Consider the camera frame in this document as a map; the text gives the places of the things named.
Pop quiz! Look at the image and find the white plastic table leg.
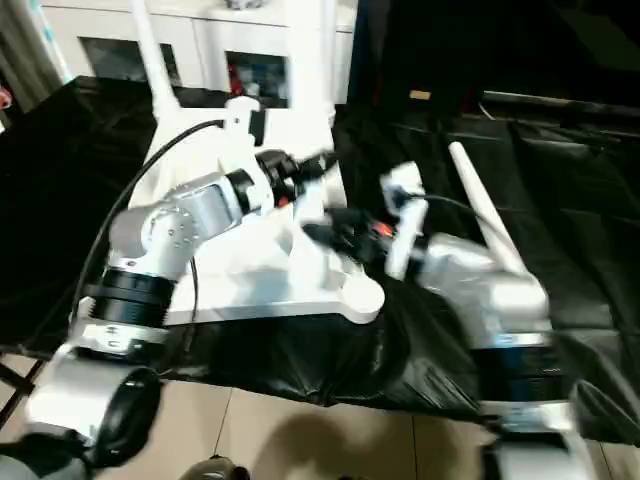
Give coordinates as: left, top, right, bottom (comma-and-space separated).
447, 140, 532, 282
319, 0, 338, 126
287, 0, 352, 292
129, 0, 182, 120

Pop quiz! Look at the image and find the white plastic table top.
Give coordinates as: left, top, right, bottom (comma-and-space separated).
127, 97, 387, 327

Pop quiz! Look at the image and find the white glass door cabinet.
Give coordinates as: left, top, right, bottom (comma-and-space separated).
41, 0, 359, 109

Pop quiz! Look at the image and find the black glossy mat cloth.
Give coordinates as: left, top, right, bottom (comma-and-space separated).
0, 75, 640, 446

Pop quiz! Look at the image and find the grey rounded object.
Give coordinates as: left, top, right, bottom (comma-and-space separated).
183, 454, 250, 480

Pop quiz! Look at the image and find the grey curtain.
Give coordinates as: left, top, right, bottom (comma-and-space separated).
0, 0, 66, 112

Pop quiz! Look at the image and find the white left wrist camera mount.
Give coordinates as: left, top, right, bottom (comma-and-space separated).
218, 96, 280, 217

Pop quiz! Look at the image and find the black folding table frame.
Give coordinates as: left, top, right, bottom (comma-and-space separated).
0, 349, 47, 429

